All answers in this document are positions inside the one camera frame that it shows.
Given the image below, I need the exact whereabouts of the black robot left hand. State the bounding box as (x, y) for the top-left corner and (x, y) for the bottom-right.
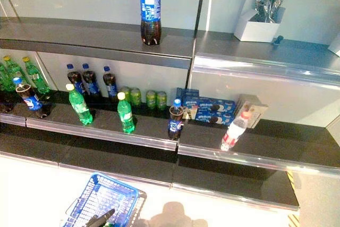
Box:
(86, 208), (116, 227)

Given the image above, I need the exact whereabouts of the blue plastic shopping basket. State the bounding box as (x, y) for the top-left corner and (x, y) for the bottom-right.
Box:
(62, 172), (147, 227)

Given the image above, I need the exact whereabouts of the green Sprite bottle yellow cap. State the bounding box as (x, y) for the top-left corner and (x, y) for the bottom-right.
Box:
(65, 83), (94, 126)
(0, 63), (13, 92)
(22, 56), (50, 102)
(2, 55), (29, 91)
(117, 91), (136, 134)

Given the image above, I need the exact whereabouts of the water bottle red label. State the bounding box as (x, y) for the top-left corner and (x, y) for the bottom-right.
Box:
(220, 110), (252, 152)

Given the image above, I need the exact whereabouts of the green drink can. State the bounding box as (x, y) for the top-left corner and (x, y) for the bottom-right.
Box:
(156, 91), (168, 110)
(146, 90), (158, 110)
(118, 86), (131, 105)
(130, 87), (142, 108)

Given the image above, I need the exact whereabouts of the black base shelf board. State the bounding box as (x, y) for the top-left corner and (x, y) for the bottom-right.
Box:
(57, 135), (179, 189)
(0, 124), (61, 169)
(171, 155), (300, 212)

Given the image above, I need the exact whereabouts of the Pepsi cola bottle blue cap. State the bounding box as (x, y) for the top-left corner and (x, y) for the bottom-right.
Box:
(81, 63), (103, 103)
(167, 98), (184, 140)
(103, 65), (120, 104)
(12, 77), (53, 119)
(66, 63), (87, 97)

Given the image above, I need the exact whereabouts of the blue Oreo biscuit box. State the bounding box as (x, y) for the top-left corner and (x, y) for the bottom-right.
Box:
(198, 96), (236, 114)
(195, 111), (234, 127)

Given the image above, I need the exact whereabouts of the dark blue biscuit box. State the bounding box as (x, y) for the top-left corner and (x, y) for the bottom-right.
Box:
(176, 87), (200, 100)

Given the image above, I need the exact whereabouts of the dark grey shelf board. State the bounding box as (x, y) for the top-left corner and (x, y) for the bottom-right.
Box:
(0, 16), (197, 70)

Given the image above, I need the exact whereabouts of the grey carton box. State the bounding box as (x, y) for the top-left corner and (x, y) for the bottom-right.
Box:
(235, 93), (269, 129)

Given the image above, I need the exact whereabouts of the yellow black hazard tape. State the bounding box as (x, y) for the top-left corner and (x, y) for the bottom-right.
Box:
(286, 170), (301, 227)

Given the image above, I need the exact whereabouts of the large Pepsi cola bottle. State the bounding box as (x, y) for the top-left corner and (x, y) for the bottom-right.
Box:
(137, 0), (163, 46)

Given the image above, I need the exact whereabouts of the white cardboard box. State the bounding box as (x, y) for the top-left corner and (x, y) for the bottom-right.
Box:
(233, 0), (286, 43)

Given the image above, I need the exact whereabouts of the silver foil bag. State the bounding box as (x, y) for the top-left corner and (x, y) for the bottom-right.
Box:
(249, 0), (284, 23)

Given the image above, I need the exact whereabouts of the white carton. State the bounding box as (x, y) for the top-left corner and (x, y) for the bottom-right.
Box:
(328, 31), (340, 57)

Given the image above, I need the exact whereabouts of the dark shelf board clear rail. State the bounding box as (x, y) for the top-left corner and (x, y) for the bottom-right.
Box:
(190, 30), (340, 91)
(0, 88), (27, 128)
(177, 119), (340, 174)
(25, 88), (191, 152)

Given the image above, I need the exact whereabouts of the dark shelf upright post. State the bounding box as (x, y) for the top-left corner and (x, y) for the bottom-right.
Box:
(185, 0), (208, 89)

